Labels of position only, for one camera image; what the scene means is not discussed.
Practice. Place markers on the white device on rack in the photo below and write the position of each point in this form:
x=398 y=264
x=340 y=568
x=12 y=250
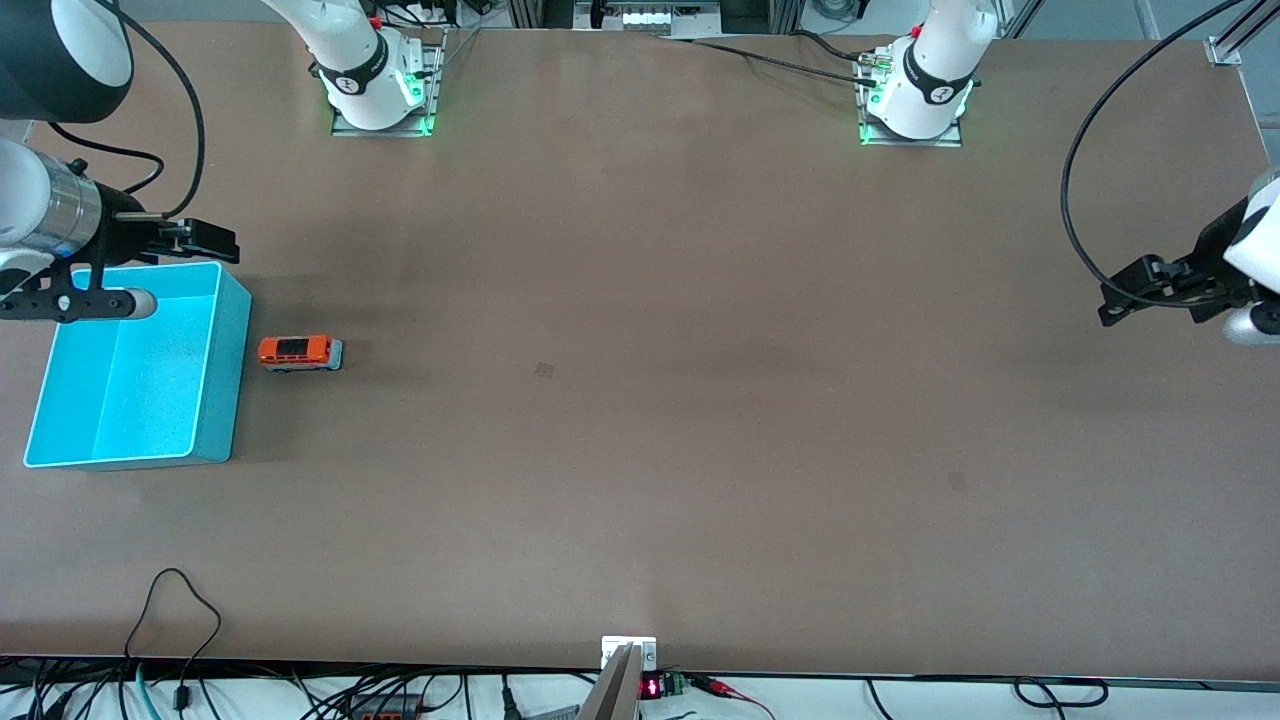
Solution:
x=655 y=17

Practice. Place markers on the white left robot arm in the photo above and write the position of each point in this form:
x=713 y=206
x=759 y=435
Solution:
x=935 y=60

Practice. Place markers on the orange toy bus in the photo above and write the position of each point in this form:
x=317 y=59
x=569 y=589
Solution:
x=300 y=352

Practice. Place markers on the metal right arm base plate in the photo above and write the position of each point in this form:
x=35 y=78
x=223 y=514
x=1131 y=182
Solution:
x=437 y=80

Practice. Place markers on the aluminium frame corner bracket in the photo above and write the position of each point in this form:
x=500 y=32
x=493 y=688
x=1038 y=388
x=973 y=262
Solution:
x=1225 y=50

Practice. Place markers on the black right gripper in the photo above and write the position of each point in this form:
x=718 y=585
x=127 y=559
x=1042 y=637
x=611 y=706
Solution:
x=122 y=238

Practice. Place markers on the black power strip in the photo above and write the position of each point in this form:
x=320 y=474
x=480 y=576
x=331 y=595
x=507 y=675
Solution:
x=385 y=712

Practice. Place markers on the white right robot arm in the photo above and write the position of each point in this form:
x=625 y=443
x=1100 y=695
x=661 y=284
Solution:
x=350 y=50

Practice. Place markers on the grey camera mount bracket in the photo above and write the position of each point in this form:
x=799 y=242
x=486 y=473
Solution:
x=615 y=690

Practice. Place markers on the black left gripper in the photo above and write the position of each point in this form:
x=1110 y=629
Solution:
x=1210 y=252

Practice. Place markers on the red digit display module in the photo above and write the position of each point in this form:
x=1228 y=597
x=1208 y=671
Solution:
x=652 y=687

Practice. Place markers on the blue plastic box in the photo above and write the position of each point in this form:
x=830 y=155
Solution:
x=140 y=400

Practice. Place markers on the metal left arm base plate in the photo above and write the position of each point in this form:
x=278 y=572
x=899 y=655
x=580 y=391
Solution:
x=940 y=142

